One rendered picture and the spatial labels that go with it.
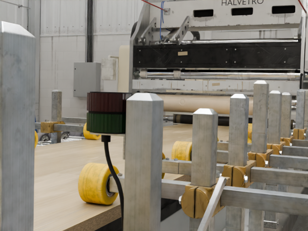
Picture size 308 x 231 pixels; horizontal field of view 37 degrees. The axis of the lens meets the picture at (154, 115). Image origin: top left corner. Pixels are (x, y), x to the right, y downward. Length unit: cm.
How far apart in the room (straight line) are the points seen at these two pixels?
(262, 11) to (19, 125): 316
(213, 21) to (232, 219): 258
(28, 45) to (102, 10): 1067
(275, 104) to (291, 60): 160
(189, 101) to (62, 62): 837
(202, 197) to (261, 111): 54
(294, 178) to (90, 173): 44
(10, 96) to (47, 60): 1136
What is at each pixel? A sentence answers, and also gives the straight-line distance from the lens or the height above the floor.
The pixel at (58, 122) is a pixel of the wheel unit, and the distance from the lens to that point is 226.
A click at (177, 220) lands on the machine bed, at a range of 131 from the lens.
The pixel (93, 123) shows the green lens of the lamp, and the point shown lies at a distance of 56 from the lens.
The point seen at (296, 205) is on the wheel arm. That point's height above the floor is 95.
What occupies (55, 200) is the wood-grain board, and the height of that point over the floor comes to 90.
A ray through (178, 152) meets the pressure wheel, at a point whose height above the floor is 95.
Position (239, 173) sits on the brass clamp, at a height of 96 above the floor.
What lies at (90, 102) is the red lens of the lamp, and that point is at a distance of 57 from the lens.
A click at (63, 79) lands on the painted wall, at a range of 1139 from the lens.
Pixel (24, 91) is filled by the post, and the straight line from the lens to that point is 34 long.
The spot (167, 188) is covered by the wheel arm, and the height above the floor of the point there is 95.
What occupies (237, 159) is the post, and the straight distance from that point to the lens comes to 103.
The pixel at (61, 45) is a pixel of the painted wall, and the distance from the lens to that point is 1148.
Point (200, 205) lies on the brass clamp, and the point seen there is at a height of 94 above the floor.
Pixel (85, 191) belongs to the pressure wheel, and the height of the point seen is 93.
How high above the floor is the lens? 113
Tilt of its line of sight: 3 degrees down
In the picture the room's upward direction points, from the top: 2 degrees clockwise
